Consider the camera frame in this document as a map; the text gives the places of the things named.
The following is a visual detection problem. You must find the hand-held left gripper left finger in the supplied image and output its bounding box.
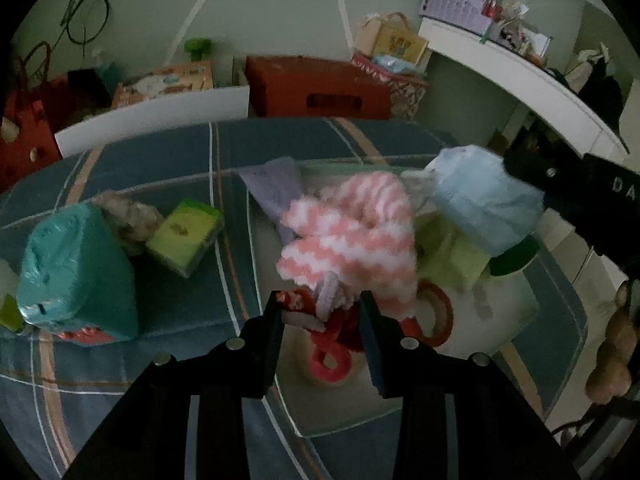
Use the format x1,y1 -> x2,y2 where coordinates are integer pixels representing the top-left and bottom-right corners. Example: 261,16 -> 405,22
62,290 -> 286,480

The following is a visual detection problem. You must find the person's right hand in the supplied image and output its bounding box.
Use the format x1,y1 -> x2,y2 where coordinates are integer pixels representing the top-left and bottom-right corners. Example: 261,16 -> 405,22
585,281 -> 636,406

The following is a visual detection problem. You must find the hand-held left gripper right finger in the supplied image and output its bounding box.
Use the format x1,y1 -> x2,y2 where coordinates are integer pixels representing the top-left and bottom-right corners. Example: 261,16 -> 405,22
359,290 -> 581,480

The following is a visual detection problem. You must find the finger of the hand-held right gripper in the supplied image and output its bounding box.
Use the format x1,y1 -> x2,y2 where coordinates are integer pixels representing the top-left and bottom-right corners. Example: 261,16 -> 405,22
502,152 -> 563,196

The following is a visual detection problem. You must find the black cable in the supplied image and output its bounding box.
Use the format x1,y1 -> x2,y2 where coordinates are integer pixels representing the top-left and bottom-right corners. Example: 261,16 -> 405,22
59,0 -> 111,46

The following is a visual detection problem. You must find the green sponge block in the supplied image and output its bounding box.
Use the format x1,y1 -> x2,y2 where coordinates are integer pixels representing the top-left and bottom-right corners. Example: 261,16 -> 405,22
145,199 -> 224,279

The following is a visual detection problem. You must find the orange picture box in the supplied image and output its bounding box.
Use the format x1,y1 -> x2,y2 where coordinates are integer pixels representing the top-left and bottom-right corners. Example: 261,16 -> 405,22
111,60 -> 215,110

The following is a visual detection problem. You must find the dark clothing pile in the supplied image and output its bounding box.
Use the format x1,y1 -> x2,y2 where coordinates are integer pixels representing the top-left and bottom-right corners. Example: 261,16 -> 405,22
550,45 -> 631,126

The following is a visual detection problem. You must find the purple cloth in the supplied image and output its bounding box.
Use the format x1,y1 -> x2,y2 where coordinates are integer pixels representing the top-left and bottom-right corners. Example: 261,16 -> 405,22
239,156 -> 306,246

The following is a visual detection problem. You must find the white plastic bottle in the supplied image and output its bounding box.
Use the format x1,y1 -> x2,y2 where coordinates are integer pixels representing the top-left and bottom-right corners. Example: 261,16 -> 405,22
0,259 -> 32,335

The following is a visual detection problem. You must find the patterned paper bag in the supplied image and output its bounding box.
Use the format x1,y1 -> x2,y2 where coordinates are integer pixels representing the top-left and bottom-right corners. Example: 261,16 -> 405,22
350,52 -> 430,122

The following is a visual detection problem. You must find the light blue cloth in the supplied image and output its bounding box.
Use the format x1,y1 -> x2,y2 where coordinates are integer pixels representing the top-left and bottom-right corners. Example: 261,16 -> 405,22
430,145 -> 546,256

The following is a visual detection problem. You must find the teal wet wipes pack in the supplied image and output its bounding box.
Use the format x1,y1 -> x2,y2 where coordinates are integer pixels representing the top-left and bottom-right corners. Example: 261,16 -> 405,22
16,203 -> 140,346

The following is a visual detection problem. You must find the pink white chevron cloth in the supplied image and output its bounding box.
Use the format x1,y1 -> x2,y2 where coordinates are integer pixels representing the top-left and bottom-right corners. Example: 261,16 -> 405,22
276,171 -> 418,321

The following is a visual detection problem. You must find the teal pump bottle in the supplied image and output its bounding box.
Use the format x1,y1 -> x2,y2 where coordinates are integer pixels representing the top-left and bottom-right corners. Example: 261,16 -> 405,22
92,50 -> 121,86

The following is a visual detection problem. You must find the leopard print scrunchie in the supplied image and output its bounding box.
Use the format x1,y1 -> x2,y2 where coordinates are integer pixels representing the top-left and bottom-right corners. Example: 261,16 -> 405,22
92,191 -> 165,256

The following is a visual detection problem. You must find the yellow gift bag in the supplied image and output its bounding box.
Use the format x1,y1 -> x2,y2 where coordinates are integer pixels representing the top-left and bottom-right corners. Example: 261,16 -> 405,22
356,12 -> 430,63

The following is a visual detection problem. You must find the colourful stationery pile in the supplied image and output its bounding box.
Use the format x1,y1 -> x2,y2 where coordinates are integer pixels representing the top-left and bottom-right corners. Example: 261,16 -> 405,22
480,0 -> 553,66

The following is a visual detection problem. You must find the red felt tote bag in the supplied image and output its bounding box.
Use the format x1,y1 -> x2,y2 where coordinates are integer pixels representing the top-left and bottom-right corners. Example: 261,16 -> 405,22
0,42 -> 113,193

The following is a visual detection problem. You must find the white curved desk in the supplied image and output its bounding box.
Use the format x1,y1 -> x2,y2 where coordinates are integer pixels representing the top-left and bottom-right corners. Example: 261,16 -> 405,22
419,17 -> 630,158

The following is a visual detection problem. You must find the red cardboard box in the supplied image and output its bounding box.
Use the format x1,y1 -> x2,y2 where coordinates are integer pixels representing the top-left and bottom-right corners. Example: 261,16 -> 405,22
245,56 -> 393,121

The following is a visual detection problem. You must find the blue plaid bedsheet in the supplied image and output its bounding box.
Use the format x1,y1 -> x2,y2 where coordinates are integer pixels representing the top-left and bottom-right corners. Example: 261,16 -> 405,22
0,117 -> 591,480

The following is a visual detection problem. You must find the white board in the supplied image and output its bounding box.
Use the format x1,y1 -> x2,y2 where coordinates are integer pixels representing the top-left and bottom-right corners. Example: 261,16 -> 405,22
54,85 -> 251,160

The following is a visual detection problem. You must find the black metal frame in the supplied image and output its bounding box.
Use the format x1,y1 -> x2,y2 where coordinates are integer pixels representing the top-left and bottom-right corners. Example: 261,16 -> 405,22
547,400 -> 640,480

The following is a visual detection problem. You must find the dark green pad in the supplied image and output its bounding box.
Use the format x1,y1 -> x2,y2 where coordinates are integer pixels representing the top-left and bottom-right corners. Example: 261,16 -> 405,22
489,236 -> 542,277

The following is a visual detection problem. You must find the clear plastic tray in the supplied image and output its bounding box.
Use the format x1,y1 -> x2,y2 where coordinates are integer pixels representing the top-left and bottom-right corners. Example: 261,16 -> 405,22
272,160 -> 541,438

